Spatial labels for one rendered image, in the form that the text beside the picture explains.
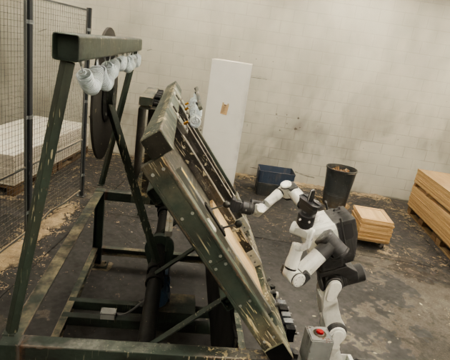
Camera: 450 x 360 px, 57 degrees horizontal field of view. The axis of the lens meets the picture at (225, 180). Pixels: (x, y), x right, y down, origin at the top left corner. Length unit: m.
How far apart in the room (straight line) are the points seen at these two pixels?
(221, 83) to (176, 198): 4.58
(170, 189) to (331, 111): 6.22
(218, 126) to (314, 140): 2.21
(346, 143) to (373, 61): 1.47
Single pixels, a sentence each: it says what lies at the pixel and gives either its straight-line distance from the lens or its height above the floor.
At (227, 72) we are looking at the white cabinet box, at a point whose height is 1.89.
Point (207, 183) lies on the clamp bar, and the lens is 2.54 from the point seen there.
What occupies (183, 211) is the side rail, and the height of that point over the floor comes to 1.55.
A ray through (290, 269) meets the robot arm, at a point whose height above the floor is 1.19.
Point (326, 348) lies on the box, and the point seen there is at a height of 0.89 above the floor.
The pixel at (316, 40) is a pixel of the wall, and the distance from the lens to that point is 7.68.
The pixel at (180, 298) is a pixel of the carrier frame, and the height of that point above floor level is 0.28.
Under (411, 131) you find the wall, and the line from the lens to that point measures 8.21.
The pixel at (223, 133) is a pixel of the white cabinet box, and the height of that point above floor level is 0.99.
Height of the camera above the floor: 2.23
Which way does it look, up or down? 17 degrees down
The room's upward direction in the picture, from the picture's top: 9 degrees clockwise
